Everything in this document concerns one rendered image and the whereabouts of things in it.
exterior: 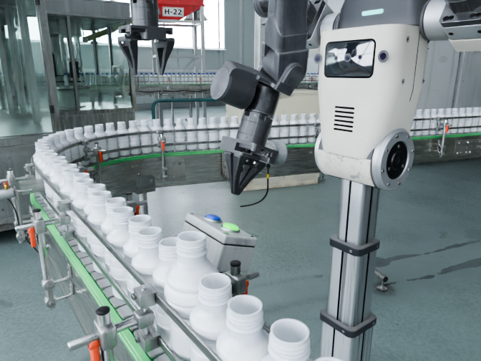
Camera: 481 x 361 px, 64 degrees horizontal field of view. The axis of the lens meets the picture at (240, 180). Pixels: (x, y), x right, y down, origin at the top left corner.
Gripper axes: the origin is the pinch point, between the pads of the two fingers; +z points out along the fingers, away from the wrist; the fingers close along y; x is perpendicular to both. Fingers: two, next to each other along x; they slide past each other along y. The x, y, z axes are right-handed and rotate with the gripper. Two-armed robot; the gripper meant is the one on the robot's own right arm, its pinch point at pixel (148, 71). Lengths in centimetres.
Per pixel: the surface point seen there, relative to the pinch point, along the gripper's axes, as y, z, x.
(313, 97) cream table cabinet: -319, 32, -243
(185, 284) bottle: 17, 25, 47
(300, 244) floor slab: -181, 141, -121
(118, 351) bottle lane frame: 21, 45, 28
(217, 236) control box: 2.2, 28.1, 31.0
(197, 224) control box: 2.2, 28.3, 23.7
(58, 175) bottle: 16.7, 26.8, -24.1
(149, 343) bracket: 20, 35, 41
